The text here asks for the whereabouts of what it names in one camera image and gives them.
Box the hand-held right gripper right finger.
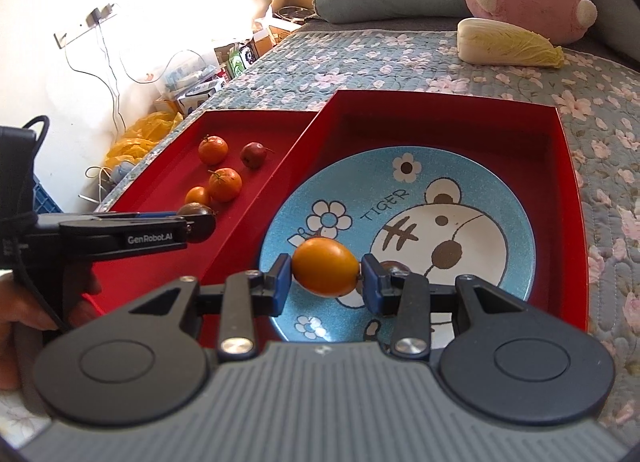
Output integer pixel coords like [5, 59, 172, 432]
[360, 253, 527, 361]

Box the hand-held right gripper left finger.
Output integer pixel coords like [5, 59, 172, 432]
[127, 254, 293, 364]

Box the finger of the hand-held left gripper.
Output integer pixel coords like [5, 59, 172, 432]
[92, 210, 191, 224]

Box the shallow red box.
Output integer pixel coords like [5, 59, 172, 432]
[75, 109, 321, 323]

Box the smooth orange oval fruit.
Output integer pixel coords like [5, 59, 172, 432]
[291, 237, 361, 299]

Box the small yellow-orange fruit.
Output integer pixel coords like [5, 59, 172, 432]
[185, 185, 211, 208]

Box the dark purple passion fruit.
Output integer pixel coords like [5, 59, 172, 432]
[177, 203, 217, 244]

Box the tangerine with stem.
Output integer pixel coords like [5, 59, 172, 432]
[198, 135, 229, 166]
[207, 168, 243, 203]

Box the blue cartoon tiger plate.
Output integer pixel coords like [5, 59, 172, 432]
[259, 148, 538, 349]

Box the small red fruit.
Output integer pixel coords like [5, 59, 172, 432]
[240, 142, 269, 169]

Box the deep red box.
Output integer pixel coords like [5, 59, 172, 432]
[197, 89, 588, 345]

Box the person's left hand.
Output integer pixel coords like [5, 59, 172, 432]
[0, 269, 103, 391]

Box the yellow plastic bag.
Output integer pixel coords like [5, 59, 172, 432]
[104, 112, 183, 170]

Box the blue plastic crate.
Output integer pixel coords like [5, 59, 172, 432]
[32, 174, 62, 216]

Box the clear plastic storage box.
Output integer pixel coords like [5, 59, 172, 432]
[152, 49, 227, 115]

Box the green printed box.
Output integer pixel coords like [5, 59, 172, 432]
[227, 44, 257, 79]

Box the floral quilted bedspread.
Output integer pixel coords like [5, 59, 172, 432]
[100, 24, 640, 445]

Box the open cardboard box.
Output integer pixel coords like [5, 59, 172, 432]
[269, 0, 322, 43]

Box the napa cabbage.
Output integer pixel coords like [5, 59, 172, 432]
[456, 18, 565, 69]

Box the white cable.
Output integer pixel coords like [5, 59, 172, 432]
[64, 22, 202, 143]

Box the white wall power strip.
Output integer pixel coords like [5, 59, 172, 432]
[54, 3, 119, 49]

